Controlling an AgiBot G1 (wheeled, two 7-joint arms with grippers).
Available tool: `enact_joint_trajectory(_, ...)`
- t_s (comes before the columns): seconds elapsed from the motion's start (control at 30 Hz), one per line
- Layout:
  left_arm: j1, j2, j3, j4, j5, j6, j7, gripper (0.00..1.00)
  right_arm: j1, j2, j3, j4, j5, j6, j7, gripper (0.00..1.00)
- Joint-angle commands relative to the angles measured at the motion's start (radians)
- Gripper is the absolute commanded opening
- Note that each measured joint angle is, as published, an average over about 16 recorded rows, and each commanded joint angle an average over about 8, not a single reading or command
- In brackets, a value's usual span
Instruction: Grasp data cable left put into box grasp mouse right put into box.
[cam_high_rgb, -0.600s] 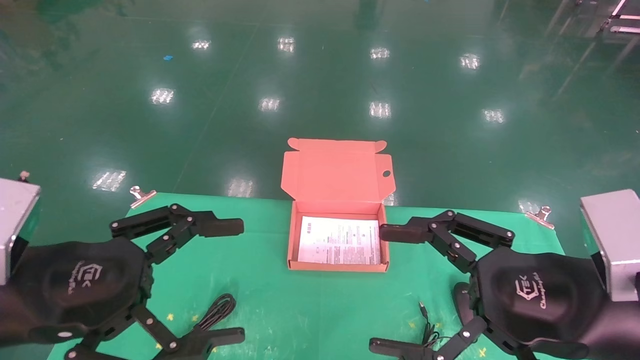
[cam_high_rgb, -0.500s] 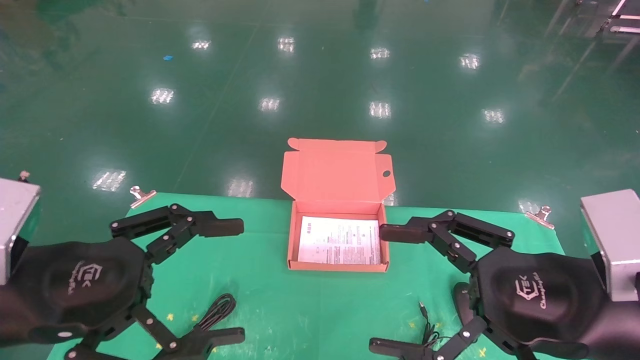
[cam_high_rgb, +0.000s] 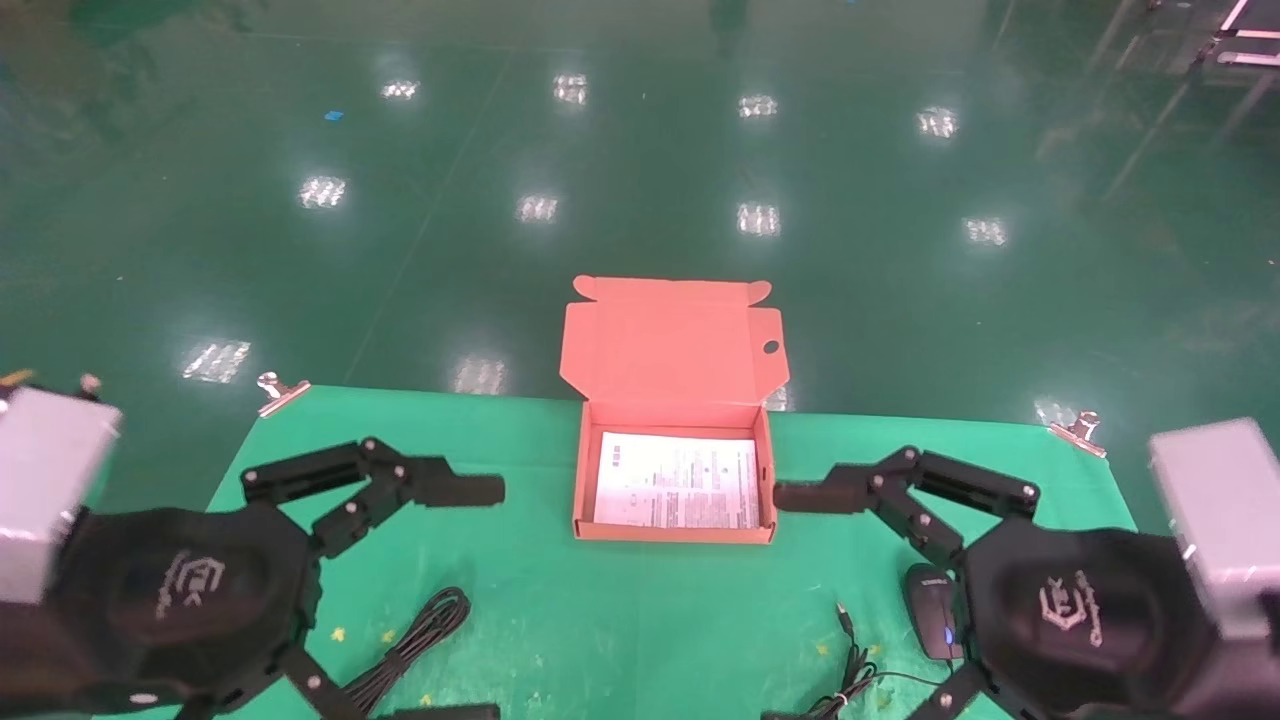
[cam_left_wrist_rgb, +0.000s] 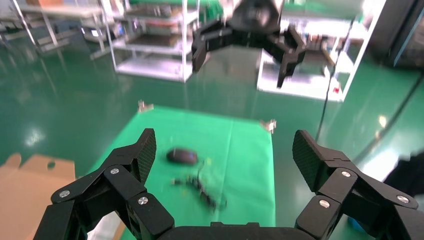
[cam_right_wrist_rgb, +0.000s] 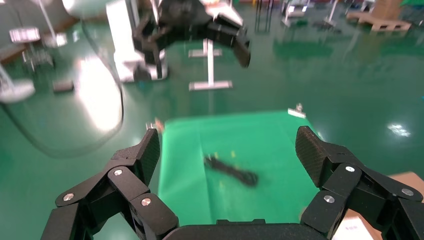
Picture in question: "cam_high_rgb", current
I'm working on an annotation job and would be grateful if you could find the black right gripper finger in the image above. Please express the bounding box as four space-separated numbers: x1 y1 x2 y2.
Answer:
774 447 1041 571
760 663 993 720

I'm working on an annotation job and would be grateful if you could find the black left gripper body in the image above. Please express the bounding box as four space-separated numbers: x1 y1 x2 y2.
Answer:
0 503 323 715

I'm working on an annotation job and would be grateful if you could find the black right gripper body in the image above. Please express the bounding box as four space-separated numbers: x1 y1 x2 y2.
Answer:
960 527 1236 720

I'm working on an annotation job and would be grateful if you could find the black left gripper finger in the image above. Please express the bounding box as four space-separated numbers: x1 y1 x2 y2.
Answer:
280 648 501 720
243 437 507 561

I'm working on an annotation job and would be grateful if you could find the black wired computer mouse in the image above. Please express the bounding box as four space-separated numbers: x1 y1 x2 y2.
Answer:
800 563 969 720

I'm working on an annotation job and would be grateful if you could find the black data cable bundle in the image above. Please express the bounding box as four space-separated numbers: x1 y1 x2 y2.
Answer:
340 587 473 719

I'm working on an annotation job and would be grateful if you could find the orange cardboard box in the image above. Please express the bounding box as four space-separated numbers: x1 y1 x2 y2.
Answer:
560 276 791 546

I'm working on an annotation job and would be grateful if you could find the white printed instruction sheet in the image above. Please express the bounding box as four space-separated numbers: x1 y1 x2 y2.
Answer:
593 430 761 531

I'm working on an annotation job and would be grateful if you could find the silver metal clip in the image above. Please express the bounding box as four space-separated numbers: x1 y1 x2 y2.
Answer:
1048 410 1109 459
257 372 311 418

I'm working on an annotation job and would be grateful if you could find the green table mat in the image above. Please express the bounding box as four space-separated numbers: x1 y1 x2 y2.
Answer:
205 385 1138 720

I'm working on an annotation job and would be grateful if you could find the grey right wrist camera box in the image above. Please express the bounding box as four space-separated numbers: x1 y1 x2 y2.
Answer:
1148 417 1280 641

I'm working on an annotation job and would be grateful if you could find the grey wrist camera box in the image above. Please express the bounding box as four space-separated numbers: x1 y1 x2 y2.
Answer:
0 385 123 606
1148 417 1280 641

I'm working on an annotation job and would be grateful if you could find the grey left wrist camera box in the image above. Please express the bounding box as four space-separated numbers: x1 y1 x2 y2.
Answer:
0 385 123 606

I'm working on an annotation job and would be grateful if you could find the white metal rack frame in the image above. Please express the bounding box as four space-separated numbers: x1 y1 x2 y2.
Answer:
1190 0 1280 71

